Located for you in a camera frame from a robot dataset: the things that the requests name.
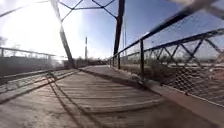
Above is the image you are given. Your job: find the tall pole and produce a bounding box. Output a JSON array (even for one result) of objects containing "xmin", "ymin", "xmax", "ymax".
[{"xmin": 84, "ymin": 36, "xmax": 89, "ymax": 62}]

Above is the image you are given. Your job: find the grey plank bridge deck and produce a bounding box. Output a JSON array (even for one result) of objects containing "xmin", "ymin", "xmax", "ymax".
[{"xmin": 0, "ymin": 64, "xmax": 221, "ymax": 128}]

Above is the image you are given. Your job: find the metal mesh bridge railing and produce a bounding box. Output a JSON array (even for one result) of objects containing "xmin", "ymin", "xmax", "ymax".
[{"xmin": 108, "ymin": 0, "xmax": 224, "ymax": 108}]

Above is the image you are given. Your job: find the concrete kerb strip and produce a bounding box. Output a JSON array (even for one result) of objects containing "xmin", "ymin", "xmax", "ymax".
[{"xmin": 84, "ymin": 64, "xmax": 224, "ymax": 128}]

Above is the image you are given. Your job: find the steel bridge truss frame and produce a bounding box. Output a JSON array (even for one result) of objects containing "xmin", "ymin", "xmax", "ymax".
[{"xmin": 0, "ymin": 0, "xmax": 128, "ymax": 70}]

